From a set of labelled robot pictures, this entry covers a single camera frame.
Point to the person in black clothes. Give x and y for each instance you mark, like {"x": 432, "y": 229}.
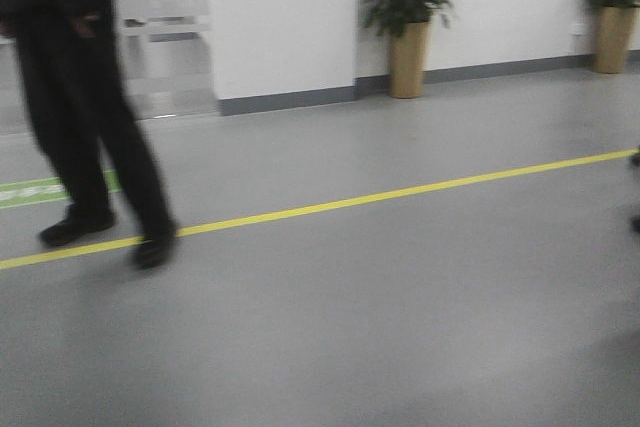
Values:
{"x": 67, "y": 57}

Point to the potted plant tan vase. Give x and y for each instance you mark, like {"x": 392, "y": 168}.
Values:
{"x": 407, "y": 24}

